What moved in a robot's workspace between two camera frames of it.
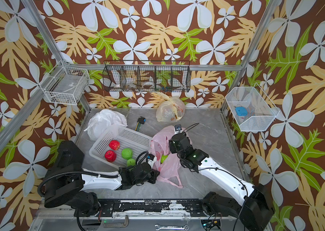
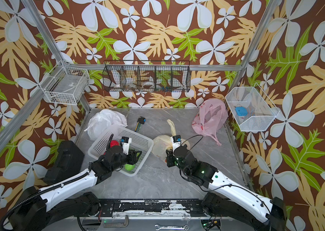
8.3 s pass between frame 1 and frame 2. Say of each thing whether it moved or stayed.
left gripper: moved
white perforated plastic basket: stayed
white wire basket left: stayed
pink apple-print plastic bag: moved
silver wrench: stayed
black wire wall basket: stayed
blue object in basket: stayed
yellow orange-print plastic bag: moved
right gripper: moved
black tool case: stayed
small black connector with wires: stayed
